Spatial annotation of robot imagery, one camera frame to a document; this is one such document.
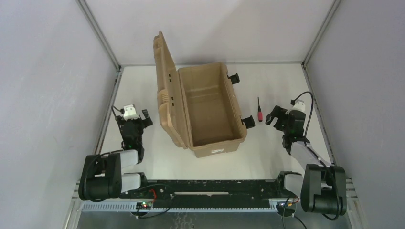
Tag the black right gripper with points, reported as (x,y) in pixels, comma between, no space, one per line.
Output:
(282,117)

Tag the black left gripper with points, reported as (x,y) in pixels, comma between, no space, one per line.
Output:
(133,122)

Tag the red handled black screwdriver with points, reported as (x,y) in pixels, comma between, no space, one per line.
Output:
(259,112)

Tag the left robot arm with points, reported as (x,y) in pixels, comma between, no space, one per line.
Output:
(102,177)

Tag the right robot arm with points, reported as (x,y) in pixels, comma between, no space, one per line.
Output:
(322,186)

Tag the black bin latch front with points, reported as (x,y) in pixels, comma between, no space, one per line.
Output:
(248,122)

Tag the black bin latch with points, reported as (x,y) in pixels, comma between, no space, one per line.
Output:
(248,122)
(234,78)

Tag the black bin latch rear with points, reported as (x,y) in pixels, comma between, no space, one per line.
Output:
(234,78)

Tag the tan plastic storage bin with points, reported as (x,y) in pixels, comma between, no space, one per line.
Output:
(197,105)

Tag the small green circuit board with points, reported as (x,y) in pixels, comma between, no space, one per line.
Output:
(143,205)

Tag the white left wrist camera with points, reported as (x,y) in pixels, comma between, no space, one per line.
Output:
(130,112)

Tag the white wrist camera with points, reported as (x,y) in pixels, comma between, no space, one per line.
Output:
(130,112)
(298,105)

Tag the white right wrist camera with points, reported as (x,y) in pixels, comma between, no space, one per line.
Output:
(298,105)

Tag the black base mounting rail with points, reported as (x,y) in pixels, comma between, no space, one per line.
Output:
(210,194)

